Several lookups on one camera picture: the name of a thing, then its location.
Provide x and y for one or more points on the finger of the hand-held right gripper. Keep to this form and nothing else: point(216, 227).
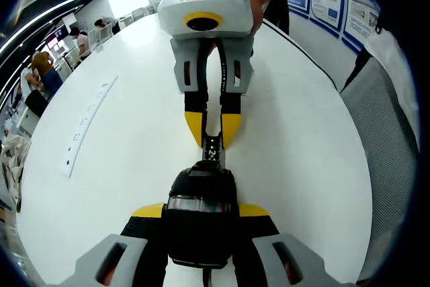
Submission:
point(193, 122)
point(231, 122)

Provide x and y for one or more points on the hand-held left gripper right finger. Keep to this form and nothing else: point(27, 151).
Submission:
point(268, 260)

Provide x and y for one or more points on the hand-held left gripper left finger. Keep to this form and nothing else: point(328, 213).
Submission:
point(111, 260)

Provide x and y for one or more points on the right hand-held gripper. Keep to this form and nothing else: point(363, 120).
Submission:
point(205, 8)

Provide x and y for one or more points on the black tape measure with blade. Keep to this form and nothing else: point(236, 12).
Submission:
point(201, 230)

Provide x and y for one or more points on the white power strip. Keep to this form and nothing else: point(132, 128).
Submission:
point(84, 125)

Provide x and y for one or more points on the beige cloth bag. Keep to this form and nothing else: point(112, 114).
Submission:
point(11, 166)

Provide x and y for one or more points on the grey mesh chair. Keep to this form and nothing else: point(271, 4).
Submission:
point(379, 152)

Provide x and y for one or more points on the person's body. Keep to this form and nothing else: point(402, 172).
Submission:
point(393, 65)

